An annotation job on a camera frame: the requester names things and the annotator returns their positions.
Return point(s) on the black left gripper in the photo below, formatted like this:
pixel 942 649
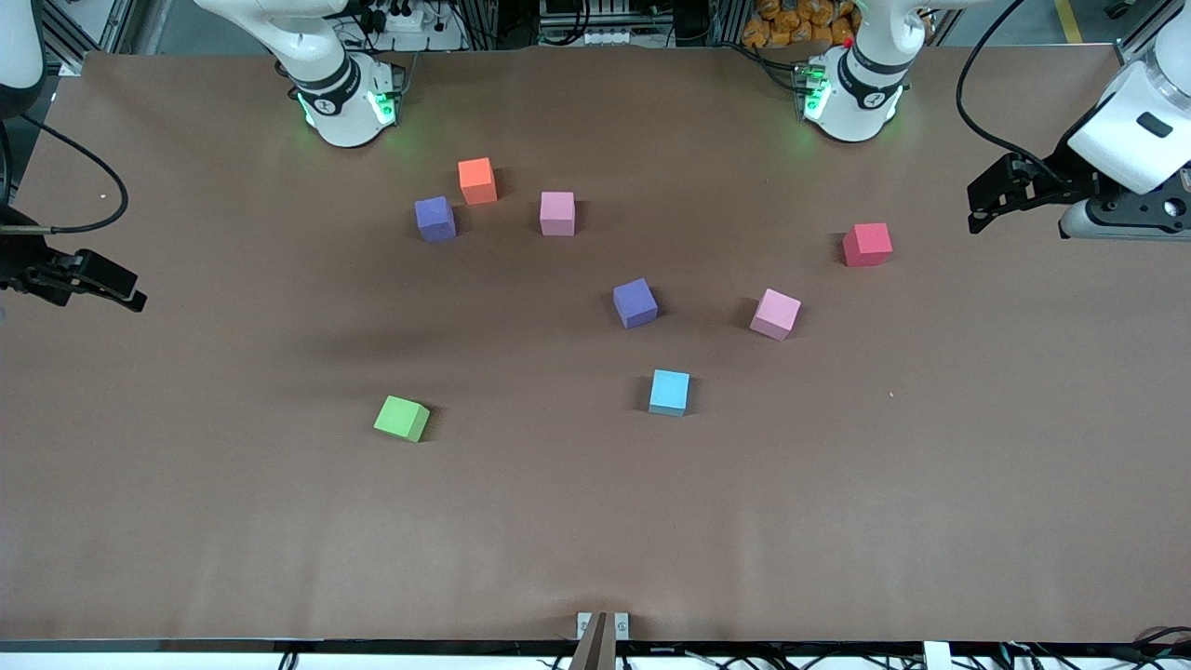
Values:
pixel 1058 174

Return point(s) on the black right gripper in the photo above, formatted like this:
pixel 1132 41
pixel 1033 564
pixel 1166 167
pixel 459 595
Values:
pixel 20 263

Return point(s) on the pink foam cube block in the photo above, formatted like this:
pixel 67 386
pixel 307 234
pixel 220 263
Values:
pixel 775 314
pixel 557 213

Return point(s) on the green foam cube block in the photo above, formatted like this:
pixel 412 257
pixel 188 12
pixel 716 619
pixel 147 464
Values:
pixel 400 417

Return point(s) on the purple foam cube block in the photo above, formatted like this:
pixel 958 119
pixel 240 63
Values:
pixel 434 220
pixel 635 302

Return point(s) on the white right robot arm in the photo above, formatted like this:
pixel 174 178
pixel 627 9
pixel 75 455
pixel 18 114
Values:
pixel 340 88

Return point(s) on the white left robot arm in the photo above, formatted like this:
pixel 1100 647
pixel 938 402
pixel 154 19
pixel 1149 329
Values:
pixel 861 84

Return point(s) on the red foam cube block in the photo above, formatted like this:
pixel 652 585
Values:
pixel 867 244

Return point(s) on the orange snack bag pile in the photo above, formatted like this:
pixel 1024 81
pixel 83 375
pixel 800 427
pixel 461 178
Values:
pixel 791 23

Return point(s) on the orange foam cube block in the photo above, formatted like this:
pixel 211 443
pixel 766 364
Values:
pixel 477 181

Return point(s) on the white power strip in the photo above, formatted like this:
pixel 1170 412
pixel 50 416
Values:
pixel 409 20

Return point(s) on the light blue foam cube block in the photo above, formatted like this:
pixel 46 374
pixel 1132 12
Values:
pixel 669 391

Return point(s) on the grey equipment box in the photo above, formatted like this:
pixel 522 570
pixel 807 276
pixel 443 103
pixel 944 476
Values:
pixel 577 19

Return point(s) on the large paper table cover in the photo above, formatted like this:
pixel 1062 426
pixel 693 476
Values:
pixel 595 521

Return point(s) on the aluminium frame profile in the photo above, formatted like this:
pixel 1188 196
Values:
pixel 70 37
pixel 1140 33

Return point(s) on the small white edge bracket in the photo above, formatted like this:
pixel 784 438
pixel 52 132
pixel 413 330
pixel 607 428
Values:
pixel 936 658

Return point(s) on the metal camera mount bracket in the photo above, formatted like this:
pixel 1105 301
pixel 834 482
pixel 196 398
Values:
pixel 600 642

